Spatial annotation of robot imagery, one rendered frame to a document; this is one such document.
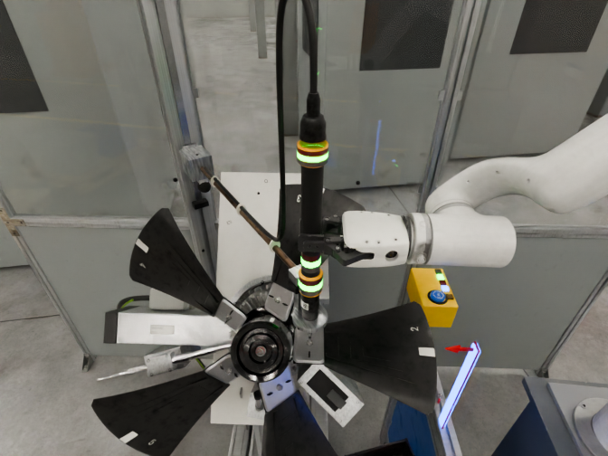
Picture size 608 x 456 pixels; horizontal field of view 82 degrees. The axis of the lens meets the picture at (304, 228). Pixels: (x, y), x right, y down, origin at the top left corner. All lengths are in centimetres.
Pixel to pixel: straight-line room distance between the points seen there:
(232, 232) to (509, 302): 138
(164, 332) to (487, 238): 74
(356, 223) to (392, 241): 6
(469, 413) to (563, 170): 176
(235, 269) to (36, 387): 174
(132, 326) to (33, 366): 171
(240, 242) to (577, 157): 76
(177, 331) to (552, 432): 93
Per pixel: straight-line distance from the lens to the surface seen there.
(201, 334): 92
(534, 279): 187
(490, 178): 64
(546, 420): 115
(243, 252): 100
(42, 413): 243
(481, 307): 191
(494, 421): 223
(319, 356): 77
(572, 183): 57
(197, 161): 108
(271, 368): 74
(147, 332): 97
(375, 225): 57
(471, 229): 59
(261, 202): 100
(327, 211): 73
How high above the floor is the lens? 182
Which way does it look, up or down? 36 degrees down
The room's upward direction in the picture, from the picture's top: straight up
